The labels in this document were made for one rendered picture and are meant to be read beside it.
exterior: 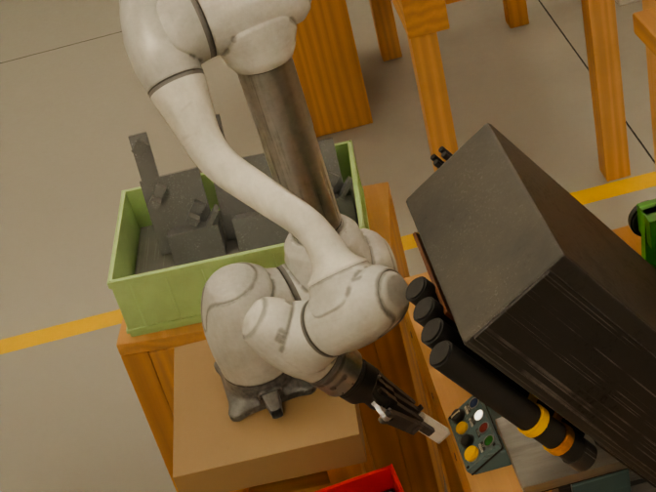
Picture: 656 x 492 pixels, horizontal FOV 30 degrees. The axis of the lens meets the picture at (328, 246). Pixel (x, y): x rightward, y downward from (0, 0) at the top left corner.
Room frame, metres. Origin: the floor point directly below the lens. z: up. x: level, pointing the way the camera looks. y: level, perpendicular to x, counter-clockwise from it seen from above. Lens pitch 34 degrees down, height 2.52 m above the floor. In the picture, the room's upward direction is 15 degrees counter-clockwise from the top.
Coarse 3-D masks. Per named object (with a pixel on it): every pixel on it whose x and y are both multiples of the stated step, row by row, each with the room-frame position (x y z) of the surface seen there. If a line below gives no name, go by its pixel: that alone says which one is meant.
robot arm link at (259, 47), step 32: (224, 0) 1.90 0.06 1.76; (256, 0) 1.90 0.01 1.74; (288, 0) 1.92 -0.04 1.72; (224, 32) 1.89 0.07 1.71; (256, 32) 1.90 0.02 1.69; (288, 32) 1.92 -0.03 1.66; (256, 64) 1.90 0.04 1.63; (288, 64) 1.94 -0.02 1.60; (256, 96) 1.93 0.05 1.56; (288, 96) 1.93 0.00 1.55; (256, 128) 1.96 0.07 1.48; (288, 128) 1.92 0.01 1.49; (288, 160) 1.92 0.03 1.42; (320, 160) 1.95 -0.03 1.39; (320, 192) 1.93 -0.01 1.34; (352, 224) 1.97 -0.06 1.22; (288, 256) 1.94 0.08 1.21; (384, 256) 1.94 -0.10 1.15
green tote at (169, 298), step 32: (352, 160) 2.65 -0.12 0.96; (128, 192) 2.80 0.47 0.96; (128, 224) 2.71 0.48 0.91; (128, 256) 2.61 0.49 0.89; (224, 256) 2.38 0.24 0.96; (256, 256) 2.36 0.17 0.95; (128, 288) 2.40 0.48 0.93; (160, 288) 2.39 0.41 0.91; (192, 288) 2.38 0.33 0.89; (128, 320) 2.40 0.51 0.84; (160, 320) 2.39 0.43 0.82; (192, 320) 2.39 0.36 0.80
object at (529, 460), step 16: (512, 432) 1.41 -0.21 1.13; (512, 448) 1.38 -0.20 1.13; (528, 448) 1.37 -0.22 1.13; (512, 464) 1.35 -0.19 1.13; (528, 464) 1.33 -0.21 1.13; (544, 464) 1.33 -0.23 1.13; (560, 464) 1.32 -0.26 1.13; (608, 464) 1.29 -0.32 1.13; (528, 480) 1.30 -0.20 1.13; (544, 480) 1.29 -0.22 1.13; (560, 480) 1.29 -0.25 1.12; (576, 480) 1.29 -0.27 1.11
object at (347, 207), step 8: (320, 144) 2.64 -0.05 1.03; (328, 144) 2.64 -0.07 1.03; (328, 152) 2.64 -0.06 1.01; (328, 160) 2.63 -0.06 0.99; (336, 160) 2.63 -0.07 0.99; (328, 168) 2.62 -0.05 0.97; (336, 168) 2.62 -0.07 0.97; (336, 184) 2.61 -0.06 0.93; (336, 192) 2.60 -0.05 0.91; (336, 200) 2.55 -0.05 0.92; (344, 200) 2.54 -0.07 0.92; (352, 200) 2.55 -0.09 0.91; (344, 208) 2.54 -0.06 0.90; (352, 208) 2.53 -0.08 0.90; (352, 216) 2.53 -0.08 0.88
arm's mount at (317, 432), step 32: (192, 352) 2.08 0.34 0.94; (192, 384) 1.98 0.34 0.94; (192, 416) 1.89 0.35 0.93; (224, 416) 1.87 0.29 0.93; (256, 416) 1.84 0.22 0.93; (288, 416) 1.82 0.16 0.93; (320, 416) 1.79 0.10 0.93; (352, 416) 1.77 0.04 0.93; (192, 448) 1.80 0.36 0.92; (224, 448) 1.78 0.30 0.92; (256, 448) 1.76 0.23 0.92; (288, 448) 1.73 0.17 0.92; (320, 448) 1.72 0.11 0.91; (352, 448) 1.72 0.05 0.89; (192, 480) 1.74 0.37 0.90; (224, 480) 1.74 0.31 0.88; (256, 480) 1.73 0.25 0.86
